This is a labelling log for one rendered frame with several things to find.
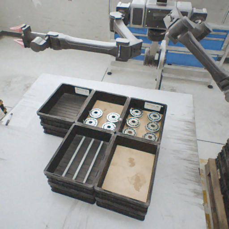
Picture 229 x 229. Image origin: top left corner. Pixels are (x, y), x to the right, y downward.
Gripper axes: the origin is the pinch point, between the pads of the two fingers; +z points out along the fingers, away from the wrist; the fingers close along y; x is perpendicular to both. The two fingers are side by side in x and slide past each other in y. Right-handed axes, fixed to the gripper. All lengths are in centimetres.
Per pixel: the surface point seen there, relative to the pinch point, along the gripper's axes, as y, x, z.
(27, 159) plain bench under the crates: 76, -30, -3
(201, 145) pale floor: 143, 71, -153
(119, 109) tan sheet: 62, 21, -59
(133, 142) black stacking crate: 55, -15, -75
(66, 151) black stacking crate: 63, -27, -32
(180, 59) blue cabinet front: 100, 195, -122
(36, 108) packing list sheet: 76, 20, 16
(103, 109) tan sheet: 62, 18, -47
